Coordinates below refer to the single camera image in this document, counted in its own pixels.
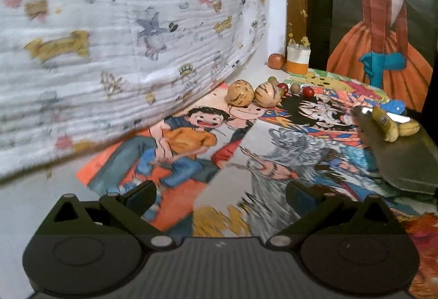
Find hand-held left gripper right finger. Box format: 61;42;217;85
269;181;408;248

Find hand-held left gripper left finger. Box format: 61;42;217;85
36;180;175;248

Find striped pepino melon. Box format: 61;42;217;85
255;82;284;108
227;79;256;106

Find metal tray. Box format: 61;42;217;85
352;105;438;196

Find yellow banana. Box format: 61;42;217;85
393;120;421;137
371;108;400;143

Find yellow smiley poster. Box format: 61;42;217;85
303;69;356;92

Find orange and white jar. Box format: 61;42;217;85
287;44;311;75

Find brown round fruit by cup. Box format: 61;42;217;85
267;53;286;69

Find orange printed cloth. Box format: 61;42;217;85
400;212;438;299

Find yellow dried flowers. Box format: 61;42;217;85
288;10;311;47

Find white cartoon printed blanket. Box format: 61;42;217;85
0;0;274;183

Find orange dress wall poster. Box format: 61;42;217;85
326;0;436;114

